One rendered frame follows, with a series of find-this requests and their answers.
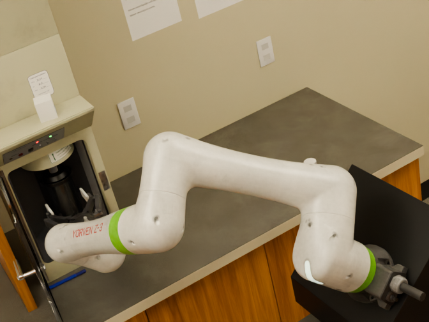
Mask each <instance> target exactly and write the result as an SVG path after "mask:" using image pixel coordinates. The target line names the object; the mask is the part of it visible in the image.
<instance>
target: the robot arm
mask: <svg viewBox="0 0 429 322"><path fill-rule="evenodd" d="M194 187H200V188H210V189H215V190H224V191H228V192H235V193H239V194H245V195H249V196H254V197H259V198H263V199H267V200H270V201H275V202H278V203H282V204H286V205H289V206H293V207H295V208H297V209H298V210H299V211H300V212H301V221H300V225H299V230H298V232H297V236H296V241H295V244H294V248H293V253H292V260H293V264H294V268H295V269H296V271H297V273H298V274H299V275H300V276H301V277H302V278H304V279H306V280H309V281H311V282H314V283H316V284H320V285H322V286H326V287H328V288H331V289H335V290H337V291H341V292H344V293H348V295H349V296H350V297H351V298H353V299H354V300H356V301H358V302H362V303H373V302H376V301H378V304H379V306H380V307H382V308H383V309H386V310H390V308H391V306H392V305H393V304H394V302H397V301H398V298H397V296H398V294H402V293H406V294H408V295H410V296H411V297H413V298H415V299H417V300H419V301H421V302H422V301H423V300H424V299H425V296H426V294H425V293H424V292H422V291H420V290H418V289H416V288H414V287H412V286H410V285H408V282H407V279H406V273H407V270H408V268H406V267H404V266H402V265H400V264H396V265H394V263H393V260H392V258H391V256H390V255H389V253H388V252H387V251H386V250H385V249H383V248H381V247H379V246H377V245H371V244H369V245H363V244H362V243H360V242H358V241H356V240H354V224H355V214H356V196H357V187H356V183H355V181H354V178H353V177H352V176H351V174H350V173H349V172H348V171H346V170H345V169H344V168H342V167H339V166H336V165H324V164H308V163H300V162H290V161H285V160H277V159H273V158H266V157H260V156H256V155H251V154H247V153H242V152H238V151H234V150H231V149H227V148H222V147H219V146H215V145H213V144H209V143H206V142H202V141H200V140H197V139H194V138H192V137H188V136H186V135H183V134H180V133H177V132H162V133H160V134H158V135H156V136H154V137H153V138H152V139H151V140H150V141H149V142H148V144H147V146H146V148H145V150H144V155H143V165H142V176H141V181H140V188H139V195H138V198H137V202H136V204H134V205H132V206H129V207H126V208H123V209H121V210H118V211H115V212H114V213H111V214H109V215H106V216H103V213H102V206H101V199H100V196H99V194H96V195H95V196H92V195H91V194H90V193H85V192H84V190H83V189H82V188H79V190H80V193H81V195H82V197H83V198H84V199H85V200H86V201H87V204H86V207H85V208H84V209H83V212H80V213H79V214H77V215H74V216H72V217H71V216H67V217H62V216H57V215H54V213H53V211H52V210H51V209H50V208H49V206H48V204H45V207H46V209H47V212H46V215H47V218H45V219H44V222H45V225H46V227H49V228H50V231H49V232H48V233H47V235H46V237H45V250H46V252H47V254H48V255H49V256H50V257H51V258H52V259H53V260H55V261H57V262H59V263H66V264H72V265H79V266H84V267H86V268H90V269H93V270H96V271H98V272H102V273H110V272H113V271H115V270H117V269H118V268H119V267H120V266H121V265H122V264H123V262H124V259H125V256H126V255H135V254H154V253H161V252H166V251H168V250H170V249H172V248H174V247H175V246H176V245H177V244H178V243H179V242H180V240H181V238H182V237H183V233H184V223H185V209H186V196H187V193H188V191H189V190H190V189H191V188H194ZM94 205H95V207H96V209H95V212H94V214H93V213H92V210H93V207H94ZM98 216H100V217H101V218H96V217H98Z"/></svg>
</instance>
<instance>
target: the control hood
mask: <svg viewBox="0 0 429 322"><path fill-rule="evenodd" d="M55 108H56V111H57V116H58V118H56V119H52V120H50V121H46V122H44V123H41V121H40V119H39V116H38V113H37V114H34V115H32V116H30V117H28V118H26V119H23V120H21V121H18V122H16V123H14V124H12V125H9V126H7V127H4V128H2V129H0V167H1V166H3V165H4V162H3V155H4V154H5V153H7V152H10V151H12V150H15V149H17V148H19V147H21V146H23V145H25V144H28V143H30V142H32V141H35V140H37V139H39V138H41V137H43V136H46V135H48V134H50V133H52V132H55V131H56V130H59V129H61V128H64V138H65V137H68V136H69V135H72V134H74V133H76V132H79V131H81V130H83V129H85V128H87V127H90V126H92V123H93V116H94V107H93V106H92V105H91V104H90V103H89V102H88V101H86V100H85V99H84V98H83V97H81V96H80V95H78V96H76V97H73V98H71V99H69V100H67V101H65V102H62V103H59V104H57V105H55ZM64 138H63V139H64ZM7 164H8V163H7ZM5 165H6V164H5Z"/></svg>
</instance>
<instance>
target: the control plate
mask: <svg viewBox="0 0 429 322"><path fill-rule="evenodd" d="M50 135H52V137H49V136H50ZM54 138H56V140H54ZM62 138H64V128H61V129H59V130H56V131H55V132H52V133H50V134H48V135H46V136H43V137H41V138H39V139H37V140H35V141H32V142H30V143H28V144H25V145H23V146H21V147H19V148H17V149H14V150H12V151H10V152H7V153H5V154H4V155H3V162H4V164H7V163H9V162H11V161H13V160H16V159H18V158H20V157H23V156H24V155H26V154H29V153H31V152H33V151H36V150H38V149H40V148H42V147H44V146H46V145H49V144H51V143H53V142H56V141H58V140H60V139H62ZM37 141H39V142H38V143H35V142H37ZM47 141H48V142H49V143H48V144H47V143H46V142H47ZM39 145H41V147H39ZM31 148H33V151H31V152H28V149H31ZM21 153H23V155H22V156H19V154H21ZM10 158H12V159H11V160H10Z"/></svg>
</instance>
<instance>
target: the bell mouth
mask: <svg viewBox="0 0 429 322"><path fill-rule="evenodd" d="M73 150H74V146H73V144H72V143H71V144H69V145H67V146H65V147H63V148H61V149H59V150H56V151H54V152H52V153H49V154H48V155H45V156H44V157H41V158H39V159H37V160H34V161H32V162H30V163H28V164H26V165H23V166H22V167H21V168H23V169H25V170H27V171H42V170H46V169H50V168H51V167H54V166H57V165H59V164H60V163H62V162H64V161H65V160H66V159H67V158H68V157H69V156H70V155H71V154H72V153H73Z"/></svg>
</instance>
